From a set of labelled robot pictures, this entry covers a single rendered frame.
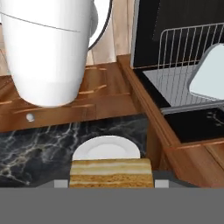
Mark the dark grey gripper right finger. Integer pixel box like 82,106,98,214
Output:
150,170,200,189

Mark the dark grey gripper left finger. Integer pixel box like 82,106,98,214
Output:
36,178,71,189

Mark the layered brown cake slice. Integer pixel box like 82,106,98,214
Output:
68,157,155,189

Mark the white round plate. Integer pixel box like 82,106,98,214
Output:
72,135,142,161

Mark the black glass oven door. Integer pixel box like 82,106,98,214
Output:
160,100,224,144

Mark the pale grey oven tray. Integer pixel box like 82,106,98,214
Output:
187,43,224,102

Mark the black oven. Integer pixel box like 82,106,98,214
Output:
129,0,224,109

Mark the wooden cabinet side panel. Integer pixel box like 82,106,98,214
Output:
116,53,224,189

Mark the wooden drawer front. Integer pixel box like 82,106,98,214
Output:
0,102,98,133

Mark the round silver drawer knob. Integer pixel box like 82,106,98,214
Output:
25,112,36,123

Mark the large white rounded cylinder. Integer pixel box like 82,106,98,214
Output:
0,0,114,108

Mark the grey wire oven rack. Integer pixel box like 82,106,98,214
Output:
142,22,224,108

